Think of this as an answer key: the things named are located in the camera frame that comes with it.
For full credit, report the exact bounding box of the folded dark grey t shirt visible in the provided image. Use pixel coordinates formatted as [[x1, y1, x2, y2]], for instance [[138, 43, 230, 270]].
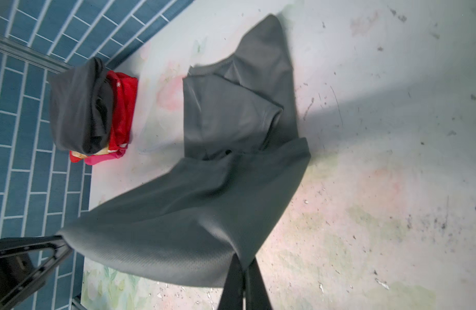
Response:
[[48, 57, 114, 156]]

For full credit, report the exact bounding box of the folded red t shirt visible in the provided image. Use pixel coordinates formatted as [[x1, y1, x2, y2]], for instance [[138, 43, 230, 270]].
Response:
[[69, 71, 138, 166]]

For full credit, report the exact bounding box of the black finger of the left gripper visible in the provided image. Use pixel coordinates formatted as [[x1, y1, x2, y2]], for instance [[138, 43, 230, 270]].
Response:
[[0, 236, 74, 309]]

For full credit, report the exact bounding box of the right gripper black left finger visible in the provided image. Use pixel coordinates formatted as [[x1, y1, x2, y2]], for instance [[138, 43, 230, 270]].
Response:
[[217, 254, 244, 310]]

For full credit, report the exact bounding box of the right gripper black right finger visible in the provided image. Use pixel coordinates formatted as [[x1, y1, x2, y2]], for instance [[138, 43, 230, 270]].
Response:
[[244, 259, 273, 310]]

